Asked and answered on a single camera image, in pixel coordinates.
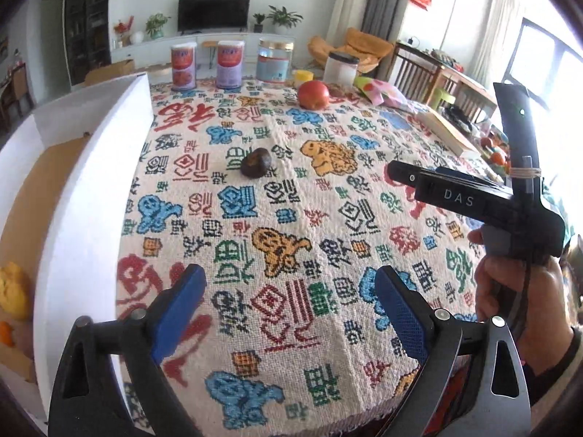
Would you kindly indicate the large yellow apple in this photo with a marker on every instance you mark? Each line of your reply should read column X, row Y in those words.
column 14, row 289

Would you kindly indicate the white curtain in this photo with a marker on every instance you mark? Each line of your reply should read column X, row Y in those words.
column 348, row 4

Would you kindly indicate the glass jar gold lid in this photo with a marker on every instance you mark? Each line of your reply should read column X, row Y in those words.
column 274, row 61

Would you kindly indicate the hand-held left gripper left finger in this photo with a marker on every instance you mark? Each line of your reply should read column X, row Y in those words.
column 177, row 309

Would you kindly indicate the plastic jar black lid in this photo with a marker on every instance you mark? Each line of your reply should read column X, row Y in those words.
column 340, row 70

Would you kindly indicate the black television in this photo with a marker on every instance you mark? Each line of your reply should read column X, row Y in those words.
column 214, row 12

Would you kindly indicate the person's right hand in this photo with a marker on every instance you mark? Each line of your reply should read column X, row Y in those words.
column 546, row 300

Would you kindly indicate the dark display cabinet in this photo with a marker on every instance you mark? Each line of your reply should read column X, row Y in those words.
column 89, row 22

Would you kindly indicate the wooden chair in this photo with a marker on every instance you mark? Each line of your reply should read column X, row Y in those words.
column 416, row 70

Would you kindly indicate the red apple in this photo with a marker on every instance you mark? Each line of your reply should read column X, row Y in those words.
column 314, row 95

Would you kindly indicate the orange cushion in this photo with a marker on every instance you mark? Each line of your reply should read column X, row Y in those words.
column 364, row 48

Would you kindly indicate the colourful floral bag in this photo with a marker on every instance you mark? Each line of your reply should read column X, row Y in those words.
column 380, row 93

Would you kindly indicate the small green pot plant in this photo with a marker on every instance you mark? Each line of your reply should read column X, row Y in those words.
column 259, row 22

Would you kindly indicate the small yellow container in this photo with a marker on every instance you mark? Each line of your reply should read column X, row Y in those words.
column 303, row 77

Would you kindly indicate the grey curtain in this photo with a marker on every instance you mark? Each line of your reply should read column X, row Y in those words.
column 387, row 0

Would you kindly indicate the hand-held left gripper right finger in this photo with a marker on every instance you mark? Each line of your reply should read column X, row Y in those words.
column 401, row 314

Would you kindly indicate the dark brown water chestnut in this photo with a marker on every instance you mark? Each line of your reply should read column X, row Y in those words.
column 256, row 163

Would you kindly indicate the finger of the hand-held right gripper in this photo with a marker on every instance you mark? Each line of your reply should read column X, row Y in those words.
column 464, row 176
column 455, row 198

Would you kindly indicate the wooden book board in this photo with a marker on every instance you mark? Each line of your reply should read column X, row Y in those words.
column 448, row 132

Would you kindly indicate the white television cabinet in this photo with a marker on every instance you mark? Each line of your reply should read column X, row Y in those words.
column 155, row 48

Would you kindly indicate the right red-labelled can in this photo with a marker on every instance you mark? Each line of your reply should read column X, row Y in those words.
column 228, row 64

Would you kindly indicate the leafy green pot plant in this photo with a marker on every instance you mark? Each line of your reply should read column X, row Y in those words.
column 284, row 17

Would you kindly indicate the orange label tin can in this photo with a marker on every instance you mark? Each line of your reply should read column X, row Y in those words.
column 184, row 66

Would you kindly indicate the printed woven tablecloth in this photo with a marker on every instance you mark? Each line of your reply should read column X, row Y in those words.
column 282, row 200

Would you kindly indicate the white foam box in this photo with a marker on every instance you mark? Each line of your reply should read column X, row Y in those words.
column 86, row 218

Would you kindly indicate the orange tangerine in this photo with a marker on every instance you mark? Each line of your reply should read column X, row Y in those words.
column 5, row 333

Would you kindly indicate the person's right forearm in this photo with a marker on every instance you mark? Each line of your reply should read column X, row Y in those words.
column 560, row 364

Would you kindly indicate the red flower pot plant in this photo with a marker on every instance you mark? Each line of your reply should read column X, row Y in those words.
column 124, row 29

